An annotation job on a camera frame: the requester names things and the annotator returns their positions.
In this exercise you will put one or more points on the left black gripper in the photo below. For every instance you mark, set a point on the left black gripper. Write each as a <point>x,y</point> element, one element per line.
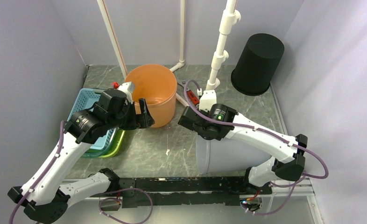
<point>143,120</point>

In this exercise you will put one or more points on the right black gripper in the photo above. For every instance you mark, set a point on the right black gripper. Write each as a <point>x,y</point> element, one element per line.
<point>208,111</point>

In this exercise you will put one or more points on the orange plastic bucket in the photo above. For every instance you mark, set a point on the orange plastic bucket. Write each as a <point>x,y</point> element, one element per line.
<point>157,85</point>

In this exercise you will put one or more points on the grey plastic bucket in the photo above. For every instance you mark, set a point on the grey plastic bucket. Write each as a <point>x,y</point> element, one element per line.
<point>226,155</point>

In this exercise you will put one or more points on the black plastic bucket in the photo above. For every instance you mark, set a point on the black plastic bucket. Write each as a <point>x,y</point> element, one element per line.
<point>257,64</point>

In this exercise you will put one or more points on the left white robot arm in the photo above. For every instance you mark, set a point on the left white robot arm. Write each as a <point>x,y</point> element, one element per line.
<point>44,197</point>

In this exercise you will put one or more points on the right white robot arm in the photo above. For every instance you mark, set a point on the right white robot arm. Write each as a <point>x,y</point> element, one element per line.
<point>286,161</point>

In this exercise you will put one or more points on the green plastic tray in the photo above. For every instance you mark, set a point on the green plastic tray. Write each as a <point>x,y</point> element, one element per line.
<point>117,142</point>

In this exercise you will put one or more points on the blue plastic basket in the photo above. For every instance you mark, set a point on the blue plastic basket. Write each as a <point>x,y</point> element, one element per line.
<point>82,115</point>

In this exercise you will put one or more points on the red handled adjustable wrench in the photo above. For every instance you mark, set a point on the red handled adjustable wrench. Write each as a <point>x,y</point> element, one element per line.
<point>194,99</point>

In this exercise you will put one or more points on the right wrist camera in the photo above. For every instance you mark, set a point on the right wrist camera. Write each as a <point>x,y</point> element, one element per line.
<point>207,100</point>

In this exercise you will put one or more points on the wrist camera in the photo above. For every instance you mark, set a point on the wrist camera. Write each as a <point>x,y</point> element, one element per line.
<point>127,87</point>
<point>207,100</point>

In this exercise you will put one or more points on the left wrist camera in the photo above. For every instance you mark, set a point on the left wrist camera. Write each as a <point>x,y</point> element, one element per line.
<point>127,87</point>

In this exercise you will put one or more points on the white PVC pipe frame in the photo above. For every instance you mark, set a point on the white PVC pipe frame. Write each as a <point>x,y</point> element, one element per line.
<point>230,16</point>

